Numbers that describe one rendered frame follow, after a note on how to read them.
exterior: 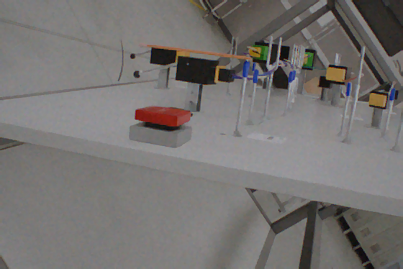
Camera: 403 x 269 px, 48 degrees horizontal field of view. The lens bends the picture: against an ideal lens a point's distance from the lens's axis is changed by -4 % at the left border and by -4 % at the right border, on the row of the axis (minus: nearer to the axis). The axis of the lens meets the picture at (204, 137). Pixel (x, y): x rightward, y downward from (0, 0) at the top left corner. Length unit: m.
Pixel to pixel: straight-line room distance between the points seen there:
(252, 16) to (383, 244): 4.50
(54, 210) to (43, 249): 0.09
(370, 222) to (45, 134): 7.35
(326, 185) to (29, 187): 0.49
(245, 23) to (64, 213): 7.86
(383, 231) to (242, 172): 7.37
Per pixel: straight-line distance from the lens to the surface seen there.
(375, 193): 0.45
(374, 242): 7.82
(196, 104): 0.76
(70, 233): 0.78
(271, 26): 1.67
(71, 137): 0.51
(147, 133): 0.50
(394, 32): 1.75
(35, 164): 0.81
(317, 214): 1.50
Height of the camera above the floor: 1.28
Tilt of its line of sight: 18 degrees down
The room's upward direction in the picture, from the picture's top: 56 degrees clockwise
